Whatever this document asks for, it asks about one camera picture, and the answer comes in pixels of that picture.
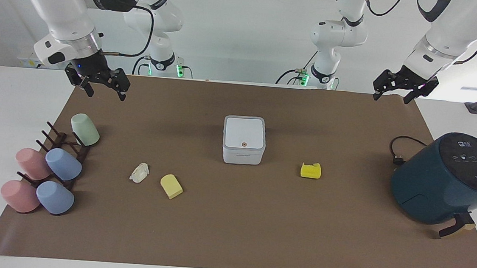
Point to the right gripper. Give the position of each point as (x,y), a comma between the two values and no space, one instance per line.
(92,66)

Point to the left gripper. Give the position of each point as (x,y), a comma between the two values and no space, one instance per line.
(417,80)

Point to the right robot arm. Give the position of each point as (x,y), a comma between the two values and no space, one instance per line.
(57,4)

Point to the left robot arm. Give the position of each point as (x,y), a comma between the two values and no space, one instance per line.
(450,35)

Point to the white square lidded bin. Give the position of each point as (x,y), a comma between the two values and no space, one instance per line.
(244,138)

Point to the green cup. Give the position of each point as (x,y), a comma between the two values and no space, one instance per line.
(84,129)

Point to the dark wooden cup rack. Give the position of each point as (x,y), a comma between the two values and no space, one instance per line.
(81,151)

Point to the blue cup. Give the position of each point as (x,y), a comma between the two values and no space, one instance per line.
(54,198)
(63,164)

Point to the crumpled white paper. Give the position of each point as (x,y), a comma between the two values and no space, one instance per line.
(139,173)

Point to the dark teal air fryer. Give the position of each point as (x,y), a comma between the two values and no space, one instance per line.
(439,184)

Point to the pink cup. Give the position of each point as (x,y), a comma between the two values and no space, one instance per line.
(32,163)
(20,197)

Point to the yellow sponge piece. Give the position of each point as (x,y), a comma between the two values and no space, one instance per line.
(310,171)

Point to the pale yellow block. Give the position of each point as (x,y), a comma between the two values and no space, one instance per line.
(171,186)

